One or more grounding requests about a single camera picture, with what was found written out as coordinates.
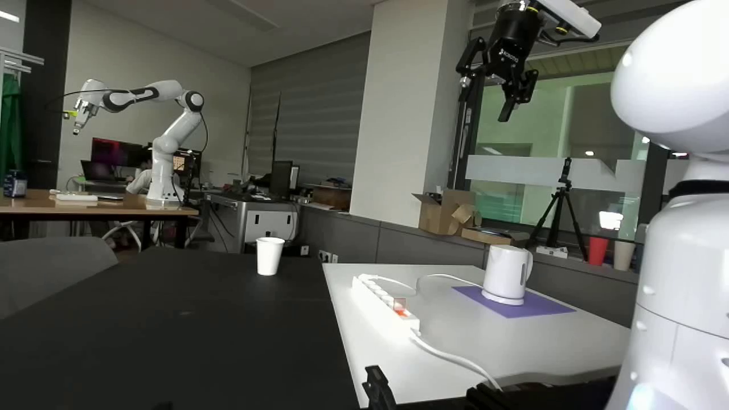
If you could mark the red cup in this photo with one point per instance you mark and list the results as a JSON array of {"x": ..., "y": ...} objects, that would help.
[{"x": 598, "y": 248}]

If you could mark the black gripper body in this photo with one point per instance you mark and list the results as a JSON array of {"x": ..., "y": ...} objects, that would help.
[{"x": 504, "y": 54}]

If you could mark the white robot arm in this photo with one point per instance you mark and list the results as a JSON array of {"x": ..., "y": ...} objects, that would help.
[{"x": 674, "y": 87}]

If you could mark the cardboard box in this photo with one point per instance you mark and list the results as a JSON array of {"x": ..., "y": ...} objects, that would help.
[{"x": 448, "y": 212}]

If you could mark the wooden desk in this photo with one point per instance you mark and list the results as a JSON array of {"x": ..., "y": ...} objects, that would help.
[{"x": 50, "y": 207}]

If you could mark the grey metal cabinet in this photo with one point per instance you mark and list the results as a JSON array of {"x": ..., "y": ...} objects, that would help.
[{"x": 237, "y": 224}]

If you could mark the white electric kettle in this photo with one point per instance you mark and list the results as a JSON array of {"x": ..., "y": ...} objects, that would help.
[{"x": 506, "y": 274}]

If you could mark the white paper cup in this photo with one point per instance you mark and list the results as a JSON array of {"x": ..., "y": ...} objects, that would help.
[{"x": 270, "y": 252}]

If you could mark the black camera tripod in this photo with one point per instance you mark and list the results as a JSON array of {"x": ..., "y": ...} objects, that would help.
[{"x": 560, "y": 207}]

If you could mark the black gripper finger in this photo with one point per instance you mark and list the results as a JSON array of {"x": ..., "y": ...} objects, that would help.
[
  {"x": 530, "y": 87},
  {"x": 512, "y": 96}
]

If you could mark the purple mat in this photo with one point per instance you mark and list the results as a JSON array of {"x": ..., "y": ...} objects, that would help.
[{"x": 535, "y": 304}]

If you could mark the dark computer monitor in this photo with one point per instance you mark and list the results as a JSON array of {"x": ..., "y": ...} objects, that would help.
[{"x": 117, "y": 160}]

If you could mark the white power strip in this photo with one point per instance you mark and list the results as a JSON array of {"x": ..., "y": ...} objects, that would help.
[{"x": 381, "y": 307}]

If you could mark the beige paper cup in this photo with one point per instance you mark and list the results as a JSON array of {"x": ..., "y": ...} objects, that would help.
[{"x": 622, "y": 252}]

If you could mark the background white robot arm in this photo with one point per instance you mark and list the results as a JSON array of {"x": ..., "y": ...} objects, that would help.
[{"x": 94, "y": 96}]

